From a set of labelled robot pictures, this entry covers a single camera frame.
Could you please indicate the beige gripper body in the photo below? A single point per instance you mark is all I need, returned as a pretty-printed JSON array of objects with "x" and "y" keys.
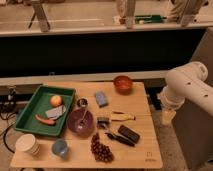
[{"x": 167, "y": 116}]

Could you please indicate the black eraser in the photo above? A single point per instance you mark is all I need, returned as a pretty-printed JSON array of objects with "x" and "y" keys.
[{"x": 127, "y": 132}]

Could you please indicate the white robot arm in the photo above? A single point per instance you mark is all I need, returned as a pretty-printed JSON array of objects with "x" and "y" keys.
[{"x": 186, "y": 82}]

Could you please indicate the red bowl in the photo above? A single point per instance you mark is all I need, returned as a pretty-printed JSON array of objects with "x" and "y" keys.
[{"x": 123, "y": 84}]

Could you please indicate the purple bowl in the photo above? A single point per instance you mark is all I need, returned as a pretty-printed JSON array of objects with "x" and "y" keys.
[{"x": 73, "y": 120}]

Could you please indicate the small black binder clip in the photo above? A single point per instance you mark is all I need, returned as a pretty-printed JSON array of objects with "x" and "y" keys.
[{"x": 103, "y": 122}]

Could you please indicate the blue sponge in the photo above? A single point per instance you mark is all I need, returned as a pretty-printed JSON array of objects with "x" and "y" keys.
[{"x": 101, "y": 99}]

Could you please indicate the bunch of dark grapes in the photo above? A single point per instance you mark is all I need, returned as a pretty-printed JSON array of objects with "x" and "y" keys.
[{"x": 101, "y": 152}]

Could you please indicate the metal spoon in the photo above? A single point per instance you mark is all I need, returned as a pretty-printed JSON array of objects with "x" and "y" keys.
[{"x": 81, "y": 122}]

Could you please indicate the small metal cup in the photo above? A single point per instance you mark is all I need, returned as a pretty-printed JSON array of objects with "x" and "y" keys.
[{"x": 82, "y": 103}]

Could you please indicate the grey cloth piece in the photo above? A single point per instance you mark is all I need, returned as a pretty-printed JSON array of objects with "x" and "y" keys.
[{"x": 56, "y": 112}]

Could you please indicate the blue cup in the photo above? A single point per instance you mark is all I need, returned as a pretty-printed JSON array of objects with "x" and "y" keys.
[{"x": 60, "y": 148}]

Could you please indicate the red yellow apple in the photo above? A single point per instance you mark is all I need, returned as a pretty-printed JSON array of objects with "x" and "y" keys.
[{"x": 56, "y": 100}]

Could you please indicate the orange sausage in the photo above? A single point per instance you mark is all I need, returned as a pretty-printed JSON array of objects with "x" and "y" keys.
[{"x": 45, "y": 121}]

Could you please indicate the green plastic tray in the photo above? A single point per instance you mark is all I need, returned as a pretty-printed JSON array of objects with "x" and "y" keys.
[{"x": 40, "y": 104}]

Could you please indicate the white paper cup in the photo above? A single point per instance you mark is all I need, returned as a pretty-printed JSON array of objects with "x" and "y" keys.
[{"x": 28, "y": 144}]

